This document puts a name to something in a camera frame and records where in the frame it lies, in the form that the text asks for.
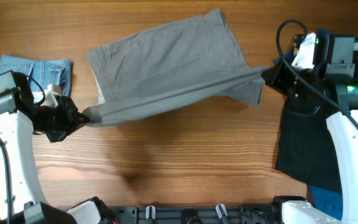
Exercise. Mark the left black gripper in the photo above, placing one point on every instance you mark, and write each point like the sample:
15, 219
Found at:
73, 120

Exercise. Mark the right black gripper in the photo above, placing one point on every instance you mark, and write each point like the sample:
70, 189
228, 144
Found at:
277, 80

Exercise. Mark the grey shorts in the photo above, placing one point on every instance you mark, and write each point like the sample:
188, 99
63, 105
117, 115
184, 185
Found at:
168, 67

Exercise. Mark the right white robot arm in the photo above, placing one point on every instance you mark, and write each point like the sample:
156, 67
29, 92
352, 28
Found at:
310, 51

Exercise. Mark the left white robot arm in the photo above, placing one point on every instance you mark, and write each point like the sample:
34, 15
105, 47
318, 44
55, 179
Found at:
21, 197

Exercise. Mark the folded blue denim jeans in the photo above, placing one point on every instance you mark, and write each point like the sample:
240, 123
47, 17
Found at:
44, 72

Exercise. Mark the black garment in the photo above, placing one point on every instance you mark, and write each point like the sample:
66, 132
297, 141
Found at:
305, 150

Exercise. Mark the blue garment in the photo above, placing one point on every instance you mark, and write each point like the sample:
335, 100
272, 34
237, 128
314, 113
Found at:
325, 199

